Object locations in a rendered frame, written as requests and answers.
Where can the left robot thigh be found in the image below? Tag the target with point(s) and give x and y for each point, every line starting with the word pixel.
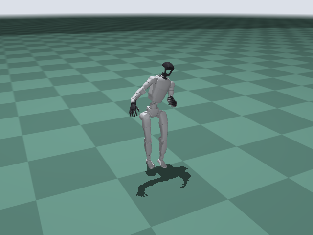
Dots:
pixel 163 124

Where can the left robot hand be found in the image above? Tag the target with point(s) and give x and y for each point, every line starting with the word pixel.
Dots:
pixel 173 102

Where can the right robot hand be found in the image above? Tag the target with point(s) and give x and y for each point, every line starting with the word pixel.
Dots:
pixel 133 108

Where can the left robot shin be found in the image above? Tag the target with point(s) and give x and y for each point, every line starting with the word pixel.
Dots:
pixel 162 150

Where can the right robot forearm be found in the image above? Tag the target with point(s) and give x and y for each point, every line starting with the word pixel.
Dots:
pixel 136 95

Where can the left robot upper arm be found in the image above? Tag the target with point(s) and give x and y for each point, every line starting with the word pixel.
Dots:
pixel 171 90

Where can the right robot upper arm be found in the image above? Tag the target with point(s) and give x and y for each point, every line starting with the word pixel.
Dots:
pixel 151 80

